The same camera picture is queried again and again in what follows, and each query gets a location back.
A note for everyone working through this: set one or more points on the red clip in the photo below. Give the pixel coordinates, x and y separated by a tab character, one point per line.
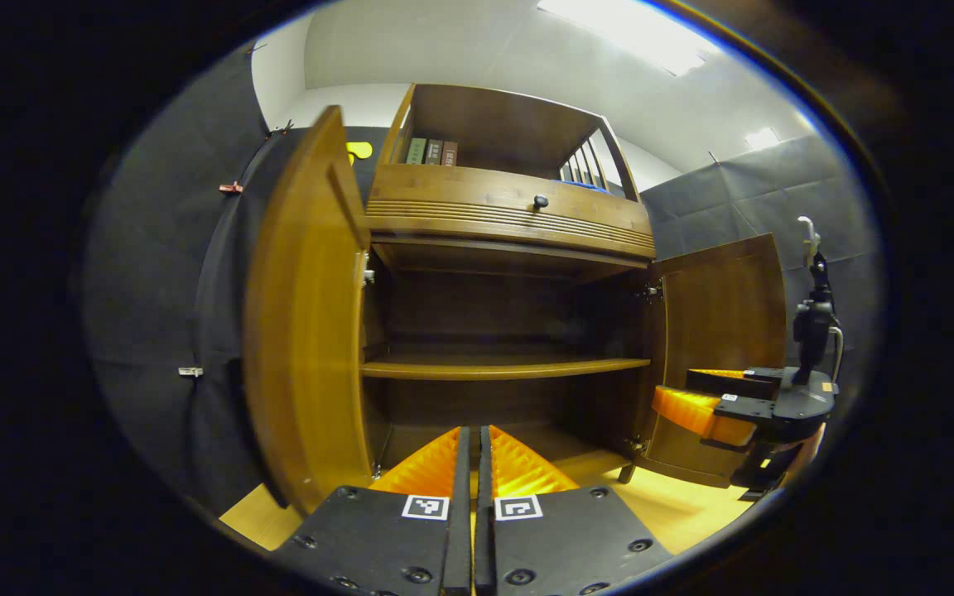
230	188

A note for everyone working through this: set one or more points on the small ceiling light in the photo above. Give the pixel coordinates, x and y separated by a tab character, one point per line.
762	138

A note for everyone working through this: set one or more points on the wooden double-door shoe cabinet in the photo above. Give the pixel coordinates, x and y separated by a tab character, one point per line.
493	124

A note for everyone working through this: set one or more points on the wooden drawer with black knob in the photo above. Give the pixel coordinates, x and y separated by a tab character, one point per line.
460	194

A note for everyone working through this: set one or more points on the green book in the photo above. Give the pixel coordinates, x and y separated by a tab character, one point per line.
416	151

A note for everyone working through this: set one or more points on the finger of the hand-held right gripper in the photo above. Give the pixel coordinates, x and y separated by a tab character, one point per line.
692	410
734	382

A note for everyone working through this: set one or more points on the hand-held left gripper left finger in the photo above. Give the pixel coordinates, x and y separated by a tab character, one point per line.
386	538

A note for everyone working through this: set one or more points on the wooden cabinet door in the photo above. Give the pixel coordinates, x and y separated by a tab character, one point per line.
725	306
303	331

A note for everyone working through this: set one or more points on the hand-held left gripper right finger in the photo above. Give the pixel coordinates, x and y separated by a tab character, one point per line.
568	538

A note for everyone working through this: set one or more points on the black clip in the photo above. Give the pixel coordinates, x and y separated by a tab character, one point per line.
282	128

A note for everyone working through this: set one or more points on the silver clip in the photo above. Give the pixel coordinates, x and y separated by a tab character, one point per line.
190	372

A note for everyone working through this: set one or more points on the wooden inner shelf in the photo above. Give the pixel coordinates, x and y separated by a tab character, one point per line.
502	368

